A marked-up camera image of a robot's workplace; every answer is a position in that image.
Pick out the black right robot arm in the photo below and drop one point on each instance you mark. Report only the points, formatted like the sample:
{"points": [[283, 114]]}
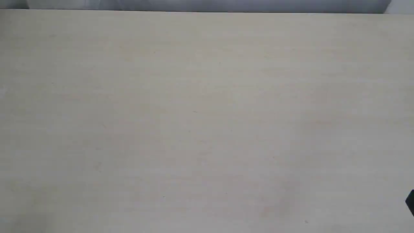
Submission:
{"points": [[410, 201]]}

